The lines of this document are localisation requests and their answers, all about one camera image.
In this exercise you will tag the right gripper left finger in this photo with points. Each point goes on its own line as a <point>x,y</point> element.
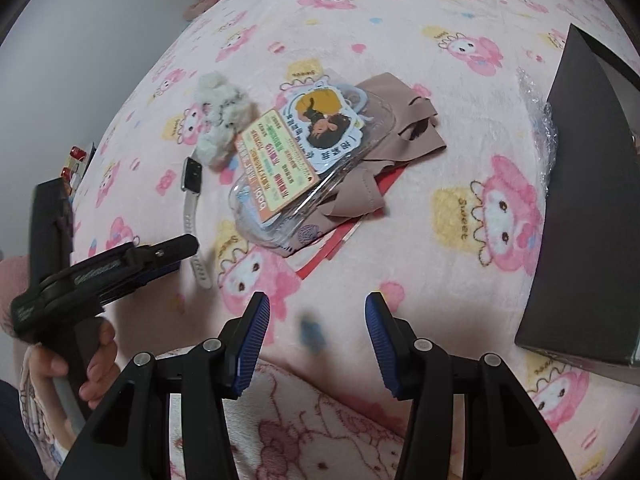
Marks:
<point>243,338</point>

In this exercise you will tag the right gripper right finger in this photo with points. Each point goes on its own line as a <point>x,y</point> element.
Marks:
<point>391,339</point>

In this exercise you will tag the white strap smartwatch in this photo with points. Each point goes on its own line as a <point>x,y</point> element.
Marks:
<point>191,185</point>

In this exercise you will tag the person's left hand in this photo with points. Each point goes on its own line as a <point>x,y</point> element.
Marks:
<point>44,365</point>

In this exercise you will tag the pink white patterned pajama leg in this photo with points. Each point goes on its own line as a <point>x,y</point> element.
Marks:
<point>283,428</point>

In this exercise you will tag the pink cartoon print blanket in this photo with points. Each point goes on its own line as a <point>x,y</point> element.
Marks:
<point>454,249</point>

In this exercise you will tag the red envelope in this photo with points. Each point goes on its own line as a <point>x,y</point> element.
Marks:
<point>326,247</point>

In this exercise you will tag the black cardboard storage box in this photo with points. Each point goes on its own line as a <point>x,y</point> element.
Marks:
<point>583,308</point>

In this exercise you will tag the taupe fabric garment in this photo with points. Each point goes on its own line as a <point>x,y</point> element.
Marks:
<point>413,136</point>

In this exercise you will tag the clear plastic sticker package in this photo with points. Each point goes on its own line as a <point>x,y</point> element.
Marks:
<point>295,155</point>

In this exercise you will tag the fluffy white plush toy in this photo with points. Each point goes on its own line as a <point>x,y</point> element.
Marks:
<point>226,111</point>

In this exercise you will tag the clear plastic wrap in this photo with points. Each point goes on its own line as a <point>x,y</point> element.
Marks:
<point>545,134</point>

